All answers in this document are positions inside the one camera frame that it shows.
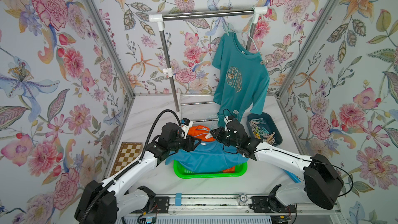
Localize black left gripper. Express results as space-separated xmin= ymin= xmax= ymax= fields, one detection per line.
xmin=167 ymin=134 xmax=202 ymax=151

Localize orange garment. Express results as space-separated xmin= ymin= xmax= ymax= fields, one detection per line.
xmin=187 ymin=125 xmax=215 ymax=143

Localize light blue wire hanger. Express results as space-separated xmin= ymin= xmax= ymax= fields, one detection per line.
xmin=194 ymin=129 xmax=215 ymax=146

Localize blue garment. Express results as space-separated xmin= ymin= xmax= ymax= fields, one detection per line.
xmin=165 ymin=141 xmax=248 ymax=173

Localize teal embroidered t-shirt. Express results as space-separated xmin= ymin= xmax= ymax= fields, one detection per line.
xmin=212 ymin=33 xmax=270 ymax=127

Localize mint green wire hanger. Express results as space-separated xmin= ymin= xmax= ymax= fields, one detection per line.
xmin=246 ymin=14 xmax=259 ymax=51

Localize mint green clothespin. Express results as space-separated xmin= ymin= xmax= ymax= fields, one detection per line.
xmin=223 ymin=24 xmax=231 ymax=36

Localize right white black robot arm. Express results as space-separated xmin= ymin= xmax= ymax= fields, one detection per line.
xmin=210 ymin=117 xmax=345 ymax=210

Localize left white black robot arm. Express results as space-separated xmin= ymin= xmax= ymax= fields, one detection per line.
xmin=74 ymin=110 xmax=201 ymax=224

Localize bright green plastic tray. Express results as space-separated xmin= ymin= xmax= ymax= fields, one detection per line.
xmin=173 ymin=160 xmax=248 ymax=179

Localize dark teal clothespin bin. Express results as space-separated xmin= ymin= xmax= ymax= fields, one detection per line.
xmin=247 ymin=113 xmax=283 ymax=146

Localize wooden chessboard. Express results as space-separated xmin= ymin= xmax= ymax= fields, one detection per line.
xmin=109 ymin=142 xmax=143 ymax=176

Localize blue toy microphone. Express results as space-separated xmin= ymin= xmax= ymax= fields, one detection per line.
xmin=285 ymin=171 xmax=301 ymax=183

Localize metal clothes rack white joints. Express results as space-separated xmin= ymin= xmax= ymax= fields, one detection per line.
xmin=148 ymin=6 xmax=268 ymax=122

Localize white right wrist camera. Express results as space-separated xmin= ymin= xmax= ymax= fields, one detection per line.
xmin=224 ymin=115 xmax=236 ymax=123

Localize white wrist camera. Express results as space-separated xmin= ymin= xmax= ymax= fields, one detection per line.
xmin=224 ymin=115 xmax=236 ymax=123
xmin=180 ymin=118 xmax=193 ymax=139

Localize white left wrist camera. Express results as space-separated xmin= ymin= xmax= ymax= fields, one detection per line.
xmin=180 ymin=118 xmax=193 ymax=139

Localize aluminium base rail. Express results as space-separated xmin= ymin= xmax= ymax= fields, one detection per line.
xmin=114 ymin=193 xmax=340 ymax=224

